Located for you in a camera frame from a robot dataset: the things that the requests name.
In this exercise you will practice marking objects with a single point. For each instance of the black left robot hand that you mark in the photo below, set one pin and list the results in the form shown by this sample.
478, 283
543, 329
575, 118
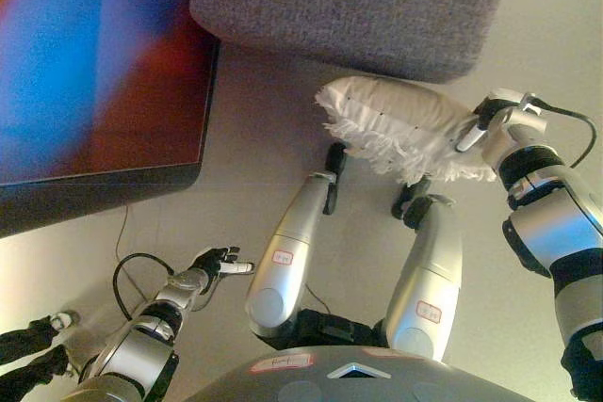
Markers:
213, 261

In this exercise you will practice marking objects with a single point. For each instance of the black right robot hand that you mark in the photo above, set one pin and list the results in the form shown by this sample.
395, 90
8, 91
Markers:
492, 110

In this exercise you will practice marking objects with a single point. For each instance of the white fringed pillow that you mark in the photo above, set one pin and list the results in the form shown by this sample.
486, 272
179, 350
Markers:
400, 124

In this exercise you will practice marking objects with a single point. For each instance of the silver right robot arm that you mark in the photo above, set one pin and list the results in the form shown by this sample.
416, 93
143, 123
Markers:
551, 213

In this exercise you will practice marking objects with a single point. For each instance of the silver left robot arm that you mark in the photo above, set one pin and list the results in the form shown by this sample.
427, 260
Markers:
136, 345

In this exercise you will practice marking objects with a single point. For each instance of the silver left robot leg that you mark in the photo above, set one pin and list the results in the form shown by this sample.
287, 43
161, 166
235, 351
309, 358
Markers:
294, 251

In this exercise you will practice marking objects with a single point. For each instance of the silver robot leg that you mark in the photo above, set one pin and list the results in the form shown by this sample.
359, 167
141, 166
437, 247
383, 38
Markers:
294, 251
431, 279

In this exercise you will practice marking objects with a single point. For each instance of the grey fabric armchair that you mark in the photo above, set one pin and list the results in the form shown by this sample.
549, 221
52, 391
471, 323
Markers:
358, 6

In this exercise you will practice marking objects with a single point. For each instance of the silver right robot leg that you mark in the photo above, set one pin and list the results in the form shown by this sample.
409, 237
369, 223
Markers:
431, 279

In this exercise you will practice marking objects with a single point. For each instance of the grey robot torso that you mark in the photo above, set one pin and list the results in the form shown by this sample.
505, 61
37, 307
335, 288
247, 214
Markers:
358, 381

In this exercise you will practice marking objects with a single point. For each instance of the reddish brown wooden table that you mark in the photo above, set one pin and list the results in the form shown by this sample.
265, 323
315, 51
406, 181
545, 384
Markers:
94, 68

